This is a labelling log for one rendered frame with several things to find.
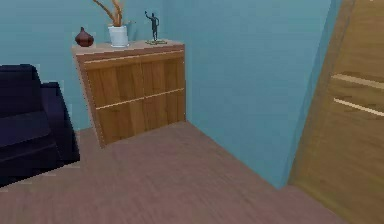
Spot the dark figure statue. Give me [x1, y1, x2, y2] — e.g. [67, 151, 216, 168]
[144, 10, 168, 46]

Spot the brown wooden cupboard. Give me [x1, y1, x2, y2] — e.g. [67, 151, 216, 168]
[70, 39, 187, 148]

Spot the white pot with orange plant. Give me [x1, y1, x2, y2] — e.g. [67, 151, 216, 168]
[92, 0, 130, 48]

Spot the dark red round vase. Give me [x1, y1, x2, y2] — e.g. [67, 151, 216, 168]
[74, 26, 95, 48]

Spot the brown wooden room door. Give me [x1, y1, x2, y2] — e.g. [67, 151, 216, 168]
[288, 0, 384, 224]

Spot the dark navy sofa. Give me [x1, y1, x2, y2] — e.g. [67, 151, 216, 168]
[0, 63, 81, 188]

